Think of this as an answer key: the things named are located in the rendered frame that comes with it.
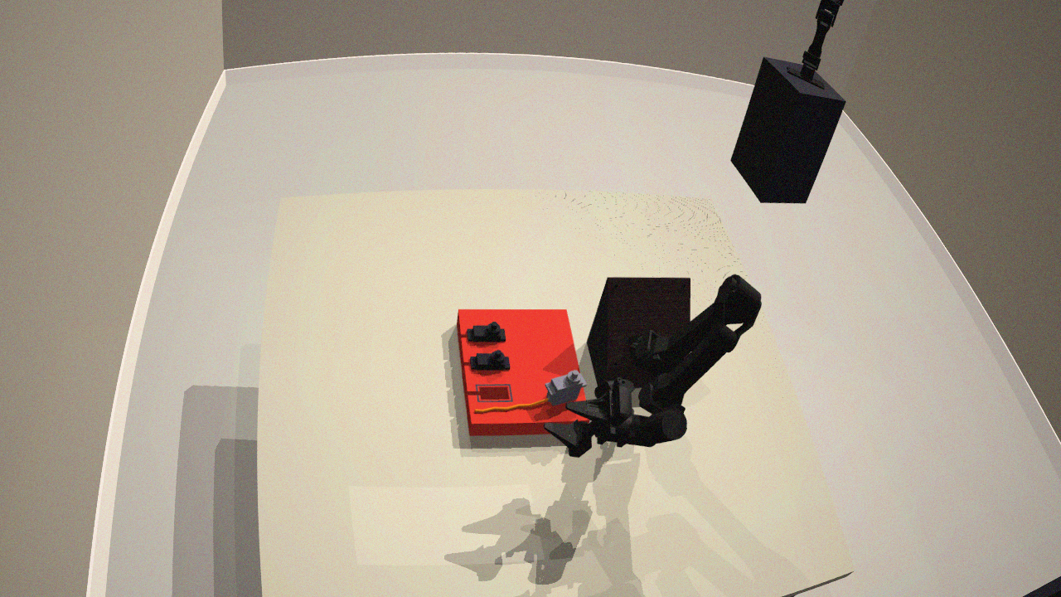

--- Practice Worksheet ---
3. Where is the red flat plate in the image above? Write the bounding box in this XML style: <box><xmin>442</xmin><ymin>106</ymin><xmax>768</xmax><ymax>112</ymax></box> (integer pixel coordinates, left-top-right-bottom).
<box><xmin>457</xmin><ymin>309</ymin><xmax>590</xmax><ymax>436</ymax></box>

